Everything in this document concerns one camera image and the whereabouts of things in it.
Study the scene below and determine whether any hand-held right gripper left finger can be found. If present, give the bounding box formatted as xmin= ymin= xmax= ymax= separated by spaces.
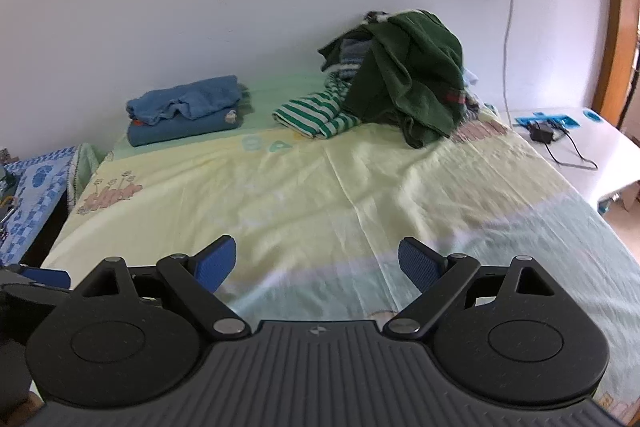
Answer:
xmin=75 ymin=234 xmax=250 ymax=342

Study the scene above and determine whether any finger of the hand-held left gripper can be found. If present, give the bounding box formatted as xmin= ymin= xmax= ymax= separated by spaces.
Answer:
xmin=20 ymin=267 xmax=71 ymax=291

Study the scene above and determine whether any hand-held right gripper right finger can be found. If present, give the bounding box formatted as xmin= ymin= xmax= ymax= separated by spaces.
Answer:
xmin=383 ymin=236 xmax=556 ymax=342

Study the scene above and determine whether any green white striped sweater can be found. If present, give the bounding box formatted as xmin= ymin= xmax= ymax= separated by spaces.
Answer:
xmin=319 ymin=9 xmax=466 ymax=150

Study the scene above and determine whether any blue patterned cloth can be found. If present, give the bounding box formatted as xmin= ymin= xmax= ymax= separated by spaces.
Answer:
xmin=0 ymin=146 xmax=81 ymax=264

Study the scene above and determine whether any light blue folded garment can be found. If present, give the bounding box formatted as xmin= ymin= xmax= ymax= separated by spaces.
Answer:
xmin=125 ymin=75 xmax=242 ymax=126

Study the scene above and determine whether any green white thin-striped shirt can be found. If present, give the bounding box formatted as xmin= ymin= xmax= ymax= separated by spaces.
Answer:
xmin=272 ymin=74 xmax=362 ymax=140

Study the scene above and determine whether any blue rectangular tray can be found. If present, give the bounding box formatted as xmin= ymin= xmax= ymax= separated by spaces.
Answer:
xmin=516 ymin=111 xmax=582 ymax=128

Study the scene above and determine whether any white table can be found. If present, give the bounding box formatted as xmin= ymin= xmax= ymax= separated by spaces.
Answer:
xmin=507 ymin=107 xmax=640 ymax=214

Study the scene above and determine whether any grey blue striped sweater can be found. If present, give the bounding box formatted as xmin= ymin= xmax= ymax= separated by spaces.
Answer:
xmin=322 ymin=38 xmax=376 ymax=75

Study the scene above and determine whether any black power adapter with cable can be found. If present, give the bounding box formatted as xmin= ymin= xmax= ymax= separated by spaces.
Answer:
xmin=529 ymin=122 xmax=599 ymax=170

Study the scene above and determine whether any white wall cable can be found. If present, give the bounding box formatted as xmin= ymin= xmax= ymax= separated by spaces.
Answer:
xmin=502 ymin=0 xmax=519 ymax=124

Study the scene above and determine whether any wooden door frame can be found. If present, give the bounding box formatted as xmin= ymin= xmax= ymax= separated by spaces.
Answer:
xmin=594 ymin=0 xmax=640 ymax=128

